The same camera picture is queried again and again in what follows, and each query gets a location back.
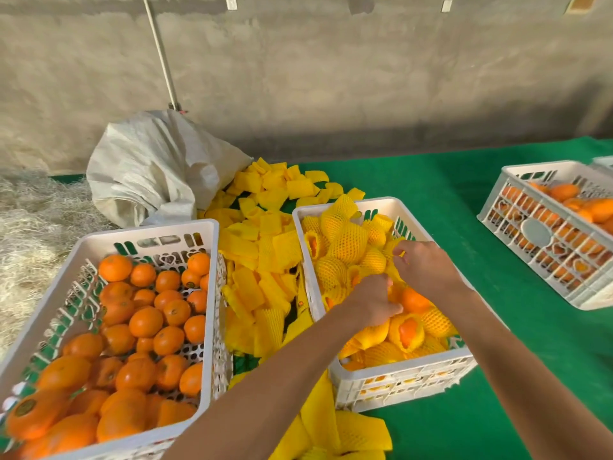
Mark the person's left hand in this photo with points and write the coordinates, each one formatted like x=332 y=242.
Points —
x=368 y=301

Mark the person's right hand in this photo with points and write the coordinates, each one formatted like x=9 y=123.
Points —
x=426 y=268

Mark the person's right fingers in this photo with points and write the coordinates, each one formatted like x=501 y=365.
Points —
x=400 y=259

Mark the person's left fingers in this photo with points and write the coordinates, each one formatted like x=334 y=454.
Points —
x=389 y=296

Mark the single bare orange fruit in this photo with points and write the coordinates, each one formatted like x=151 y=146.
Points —
x=414 y=301

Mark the person's left forearm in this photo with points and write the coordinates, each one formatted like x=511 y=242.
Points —
x=273 y=392

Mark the person's right forearm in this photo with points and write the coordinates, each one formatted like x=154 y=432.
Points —
x=522 y=378

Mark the heap of net-wrapped oranges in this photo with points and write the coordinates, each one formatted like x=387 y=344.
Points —
x=345 y=244

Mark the white plastic crate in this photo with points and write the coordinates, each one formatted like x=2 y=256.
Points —
x=143 y=234
x=536 y=234
x=383 y=378
x=604 y=161

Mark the green felt table cloth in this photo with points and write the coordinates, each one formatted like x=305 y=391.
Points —
x=503 y=292

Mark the pile of yellow foam sleeves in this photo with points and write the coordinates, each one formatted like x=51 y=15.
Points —
x=263 y=263

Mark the pile of unwrapped oranges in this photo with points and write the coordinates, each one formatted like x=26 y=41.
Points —
x=565 y=192
x=143 y=325

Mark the white woven sack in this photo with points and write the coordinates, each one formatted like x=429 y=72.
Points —
x=153 y=167

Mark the grey metal pipe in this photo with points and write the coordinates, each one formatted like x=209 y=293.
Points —
x=160 y=52

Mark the pile of pale straw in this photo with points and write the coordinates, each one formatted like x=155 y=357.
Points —
x=33 y=234

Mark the white wall switch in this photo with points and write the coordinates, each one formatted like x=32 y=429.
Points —
x=231 y=3
x=446 y=6

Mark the brown wall plate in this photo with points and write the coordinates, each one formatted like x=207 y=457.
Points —
x=581 y=3

